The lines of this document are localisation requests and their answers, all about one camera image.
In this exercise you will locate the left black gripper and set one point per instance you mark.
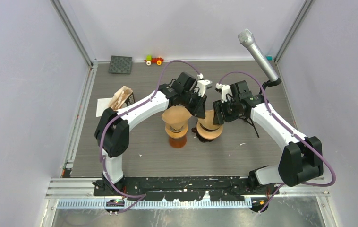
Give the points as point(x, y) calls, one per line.
point(198, 110)

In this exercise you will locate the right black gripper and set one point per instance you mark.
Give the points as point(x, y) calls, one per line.
point(219, 107)

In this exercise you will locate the brown glass dripper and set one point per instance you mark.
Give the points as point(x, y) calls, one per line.
point(197, 133)

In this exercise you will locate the wooden ring holder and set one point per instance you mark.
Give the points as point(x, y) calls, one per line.
point(176, 134)

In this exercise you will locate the amber glass carafe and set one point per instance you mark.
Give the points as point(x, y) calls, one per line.
point(177, 142)

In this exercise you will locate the coffee filter box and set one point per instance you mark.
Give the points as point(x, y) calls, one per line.
point(122, 98)

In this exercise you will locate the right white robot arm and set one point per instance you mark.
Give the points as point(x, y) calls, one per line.
point(298, 163)

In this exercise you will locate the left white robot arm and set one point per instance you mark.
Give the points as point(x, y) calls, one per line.
point(113, 129)

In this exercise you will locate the white paper coffee filter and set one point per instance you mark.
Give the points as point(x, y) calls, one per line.
point(102, 104)

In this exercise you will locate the small toy train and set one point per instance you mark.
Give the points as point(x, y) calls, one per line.
point(149, 60)

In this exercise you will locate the small teal block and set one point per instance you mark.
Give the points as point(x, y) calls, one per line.
point(269, 58)

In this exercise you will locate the silver microphone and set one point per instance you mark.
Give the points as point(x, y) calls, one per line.
point(247, 39)

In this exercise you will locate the dark grey baseplate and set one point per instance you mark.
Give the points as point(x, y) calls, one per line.
point(120, 65)

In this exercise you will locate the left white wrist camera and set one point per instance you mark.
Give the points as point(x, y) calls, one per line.
point(202, 86)

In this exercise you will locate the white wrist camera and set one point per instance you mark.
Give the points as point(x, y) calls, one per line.
point(225, 91)
point(202, 86)

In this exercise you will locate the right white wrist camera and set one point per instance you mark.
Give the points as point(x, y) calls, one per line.
point(225, 91)

